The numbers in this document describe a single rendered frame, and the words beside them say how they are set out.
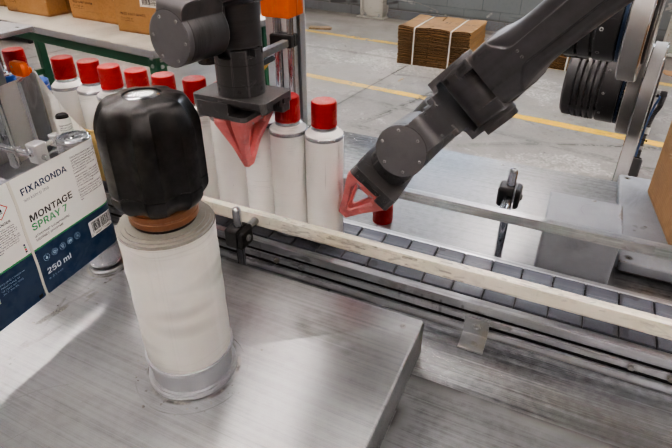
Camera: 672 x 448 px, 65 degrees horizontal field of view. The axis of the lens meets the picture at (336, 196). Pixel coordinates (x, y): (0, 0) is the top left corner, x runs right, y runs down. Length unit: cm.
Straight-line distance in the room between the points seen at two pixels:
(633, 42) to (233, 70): 61
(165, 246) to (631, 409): 51
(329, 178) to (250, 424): 32
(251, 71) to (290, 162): 14
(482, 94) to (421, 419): 35
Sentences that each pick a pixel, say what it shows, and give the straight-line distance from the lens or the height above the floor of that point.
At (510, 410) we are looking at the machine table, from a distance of 64.
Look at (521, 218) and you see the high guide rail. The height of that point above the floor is 96.
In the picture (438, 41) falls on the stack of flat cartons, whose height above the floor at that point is 22.
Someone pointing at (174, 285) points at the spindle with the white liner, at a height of 102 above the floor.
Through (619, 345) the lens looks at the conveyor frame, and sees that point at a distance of 68.
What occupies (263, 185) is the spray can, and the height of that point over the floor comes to 95.
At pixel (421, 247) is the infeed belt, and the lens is 75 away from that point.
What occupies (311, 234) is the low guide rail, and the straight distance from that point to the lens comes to 72.
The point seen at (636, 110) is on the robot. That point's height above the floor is 87.
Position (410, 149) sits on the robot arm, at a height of 108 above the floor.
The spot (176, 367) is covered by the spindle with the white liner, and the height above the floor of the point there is 93.
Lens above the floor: 131
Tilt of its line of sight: 30 degrees down
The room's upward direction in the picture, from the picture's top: straight up
